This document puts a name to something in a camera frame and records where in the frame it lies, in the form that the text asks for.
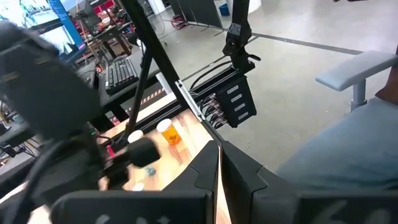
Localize black bracket with logo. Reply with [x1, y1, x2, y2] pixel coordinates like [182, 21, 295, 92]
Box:
[222, 0, 262, 74]

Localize monitor with blue screen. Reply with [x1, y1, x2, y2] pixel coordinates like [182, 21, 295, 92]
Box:
[0, 0, 88, 63]

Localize blue bin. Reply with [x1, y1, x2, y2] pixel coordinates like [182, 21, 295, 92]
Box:
[218, 2, 231, 16]

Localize black keyboard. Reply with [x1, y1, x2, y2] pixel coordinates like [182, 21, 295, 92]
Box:
[104, 57, 140, 96]

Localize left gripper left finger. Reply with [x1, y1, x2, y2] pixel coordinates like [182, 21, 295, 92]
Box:
[51, 139, 220, 224]

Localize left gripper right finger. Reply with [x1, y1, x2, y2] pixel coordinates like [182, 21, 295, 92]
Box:
[221, 141, 398, 224]

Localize black panel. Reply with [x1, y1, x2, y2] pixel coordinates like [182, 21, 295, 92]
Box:
[169, 0, 224, 29]

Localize grey office chair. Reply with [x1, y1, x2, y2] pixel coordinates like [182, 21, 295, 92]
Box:
[276, 46, 398, 191]
[315, 51, 398, 113]

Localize cluttered work table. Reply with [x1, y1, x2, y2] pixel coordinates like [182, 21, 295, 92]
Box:
[76, 0, 133, 58]

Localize black cable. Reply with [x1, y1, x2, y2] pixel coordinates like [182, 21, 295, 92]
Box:
[189, 60, 234, 91]

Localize black hub box silver labels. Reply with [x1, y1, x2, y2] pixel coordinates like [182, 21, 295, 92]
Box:
[217, 74, 257, 129]

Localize grey work desk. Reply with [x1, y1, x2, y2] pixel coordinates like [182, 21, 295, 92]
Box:
[74, 46, 175, 125]

